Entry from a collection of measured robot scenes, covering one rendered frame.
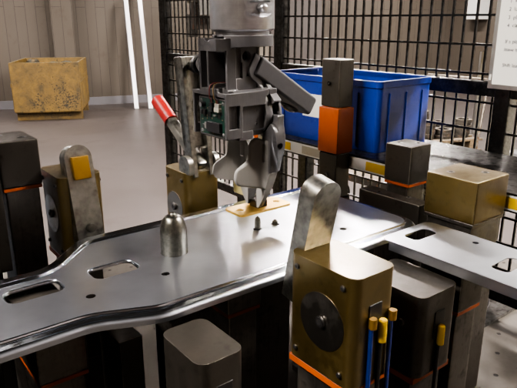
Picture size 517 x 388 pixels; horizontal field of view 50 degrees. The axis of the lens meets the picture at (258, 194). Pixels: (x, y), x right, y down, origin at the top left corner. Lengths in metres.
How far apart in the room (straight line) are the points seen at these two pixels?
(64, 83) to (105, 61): 1.53
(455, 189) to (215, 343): 0.43
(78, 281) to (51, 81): 7.23
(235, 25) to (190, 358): 0.36
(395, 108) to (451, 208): 0.31
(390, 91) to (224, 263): 0.54
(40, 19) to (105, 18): 0.93
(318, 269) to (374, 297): 0.06
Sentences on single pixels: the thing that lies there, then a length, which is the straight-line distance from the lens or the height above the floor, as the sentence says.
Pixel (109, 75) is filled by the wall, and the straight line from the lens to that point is 9.21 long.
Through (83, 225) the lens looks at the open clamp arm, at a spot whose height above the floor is 1.01.
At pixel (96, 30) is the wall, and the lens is 9.16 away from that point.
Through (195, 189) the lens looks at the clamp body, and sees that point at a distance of 0.83.
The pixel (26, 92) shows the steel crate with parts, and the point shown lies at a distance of 7.90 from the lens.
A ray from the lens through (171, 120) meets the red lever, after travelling 0.88.
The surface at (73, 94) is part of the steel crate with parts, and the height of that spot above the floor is 0.34.
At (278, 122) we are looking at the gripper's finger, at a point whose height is 1.15.
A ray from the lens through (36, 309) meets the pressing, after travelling 0.59.
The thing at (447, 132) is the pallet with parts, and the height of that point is 0.20.
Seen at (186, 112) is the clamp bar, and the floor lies 1.14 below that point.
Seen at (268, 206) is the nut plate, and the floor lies 1.03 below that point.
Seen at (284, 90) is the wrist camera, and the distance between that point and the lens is 0.70.
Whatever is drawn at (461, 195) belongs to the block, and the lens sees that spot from 0.81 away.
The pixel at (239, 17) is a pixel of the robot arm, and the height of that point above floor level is 1.27.
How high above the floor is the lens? 1.26
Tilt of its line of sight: 17 degrees down
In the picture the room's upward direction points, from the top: straight up
